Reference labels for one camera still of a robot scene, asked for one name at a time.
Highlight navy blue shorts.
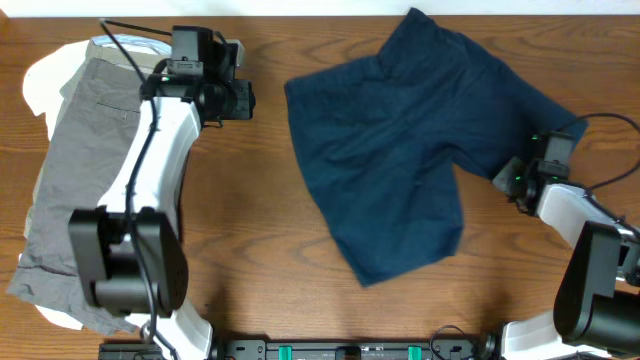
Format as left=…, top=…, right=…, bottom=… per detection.
left=284, top=9, right=586, bottom=286

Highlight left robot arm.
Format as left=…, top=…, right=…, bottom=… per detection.
left=68, top=25, right=256, bottom=359

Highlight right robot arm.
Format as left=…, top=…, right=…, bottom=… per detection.
left=483, top=132, right=639, bottom=359

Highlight khaki shorts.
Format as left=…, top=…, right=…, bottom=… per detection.
left=55, top=40, right=169, bottom=126

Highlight grey shorts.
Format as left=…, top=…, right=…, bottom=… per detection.
left=7, top=59, right=140, bottom=335

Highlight white garment under pile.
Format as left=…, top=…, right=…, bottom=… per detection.
left=22, top=40, right=92, bottom=331

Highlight left camera cable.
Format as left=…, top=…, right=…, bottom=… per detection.
left=98, top=17, right=174, bottom=360

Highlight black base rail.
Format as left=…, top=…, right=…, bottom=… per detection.
left=209, top=338, right=502, bottom=360

